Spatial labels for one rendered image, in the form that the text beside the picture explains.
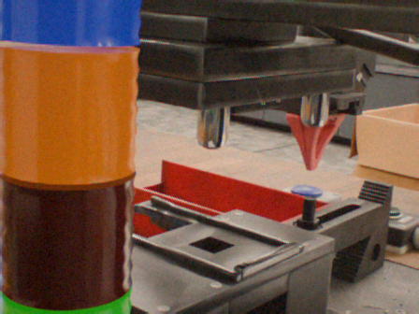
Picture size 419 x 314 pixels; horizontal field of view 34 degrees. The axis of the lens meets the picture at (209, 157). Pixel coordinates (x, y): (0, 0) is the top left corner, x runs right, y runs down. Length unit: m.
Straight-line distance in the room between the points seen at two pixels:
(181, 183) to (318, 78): 0.41
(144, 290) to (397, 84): 5.06
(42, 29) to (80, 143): 0.03
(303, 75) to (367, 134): 2.43
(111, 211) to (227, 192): 0.64
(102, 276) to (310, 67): 0.32
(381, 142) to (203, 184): 2.06
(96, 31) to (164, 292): 0.29
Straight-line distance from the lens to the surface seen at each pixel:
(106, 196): 0.18
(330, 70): 0.51
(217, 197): 0.83
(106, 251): 0.19
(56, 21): 0.17
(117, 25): 0.18
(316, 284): 0.56
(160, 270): 0.48
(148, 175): 1.04
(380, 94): 5.53
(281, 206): 0.78
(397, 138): 2.82
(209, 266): 0.48
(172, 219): 0.59
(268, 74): 0.44
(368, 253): 0.71
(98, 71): 0.18
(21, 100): 0.18
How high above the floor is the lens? 1.17
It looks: 13 degrees down
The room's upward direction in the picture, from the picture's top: 3 degrees clockwise
